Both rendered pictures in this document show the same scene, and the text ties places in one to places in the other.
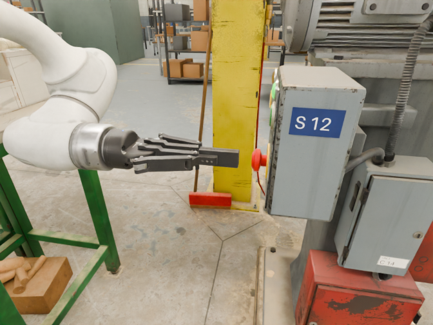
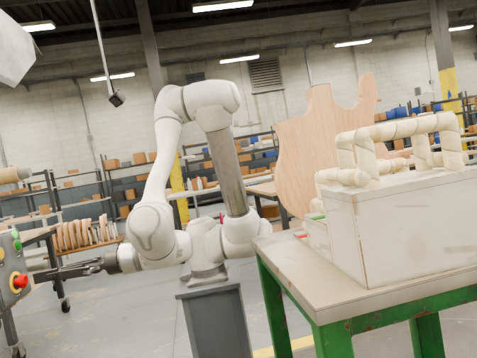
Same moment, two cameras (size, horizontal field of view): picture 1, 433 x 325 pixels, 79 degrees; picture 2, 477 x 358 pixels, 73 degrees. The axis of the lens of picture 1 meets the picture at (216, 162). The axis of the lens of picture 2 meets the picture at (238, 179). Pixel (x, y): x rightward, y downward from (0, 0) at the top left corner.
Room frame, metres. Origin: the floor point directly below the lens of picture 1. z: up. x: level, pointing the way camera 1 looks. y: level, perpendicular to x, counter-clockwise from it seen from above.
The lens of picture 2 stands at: (1.46, 0.26, 1.19)
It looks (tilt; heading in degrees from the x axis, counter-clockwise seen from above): 3 degrees down; 161
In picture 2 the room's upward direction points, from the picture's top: 11 degrees counter-clockwise
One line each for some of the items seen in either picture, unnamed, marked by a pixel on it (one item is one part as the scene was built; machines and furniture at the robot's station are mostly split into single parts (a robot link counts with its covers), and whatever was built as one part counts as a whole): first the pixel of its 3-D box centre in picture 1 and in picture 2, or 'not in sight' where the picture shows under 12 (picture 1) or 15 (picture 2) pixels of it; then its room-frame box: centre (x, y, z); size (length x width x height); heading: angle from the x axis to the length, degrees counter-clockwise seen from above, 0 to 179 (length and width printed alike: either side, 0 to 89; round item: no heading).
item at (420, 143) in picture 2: not in sight; (421, 148); (0.94, 0.85, 1.15); 0.03 x 0.03 x 0.09
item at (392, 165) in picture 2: not in sight; (368, 170); (0.84, 0.78, 1.12); 0.20 x 0.03 x 0.03; 78
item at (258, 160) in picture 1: (263, 160); (18, 281); (0.40, -0.08, 0.97); 0.04 x 0.04 x 0.04; 80
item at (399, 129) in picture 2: not in sight; (405, 128); (1.00, 0.75, 1.20); 0.20 x 0.03 x 0.03; 78
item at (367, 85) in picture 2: not in sight; (362, 91); (0.67, 0.96, 1.33); 0.07 x 0.04 x 0.10; 78
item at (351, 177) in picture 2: (12, 42); (353, 177); (0.94, 0.67, 1.12); 0.11 x 0.03 x 0.03; 169
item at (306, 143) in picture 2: not in sight; (329, 153); (0.64, 0.83, 1.17); 0.35 x 0.04 x 0.40; 78
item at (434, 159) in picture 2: not in sight; (442, 159); (0.98, 0.85, 1.12); 0.11 x 0.03 x 0.03; 169
